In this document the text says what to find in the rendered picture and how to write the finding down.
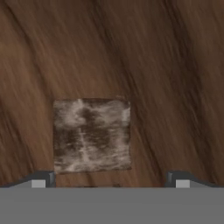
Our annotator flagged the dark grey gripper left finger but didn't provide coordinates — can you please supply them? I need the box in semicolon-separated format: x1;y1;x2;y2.
0;170;57;189

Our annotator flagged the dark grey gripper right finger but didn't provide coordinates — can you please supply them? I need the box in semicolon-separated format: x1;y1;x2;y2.
164;170;224;189

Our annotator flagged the translucent grey ice cube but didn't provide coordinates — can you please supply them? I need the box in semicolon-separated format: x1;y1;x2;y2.
52;97;132;175

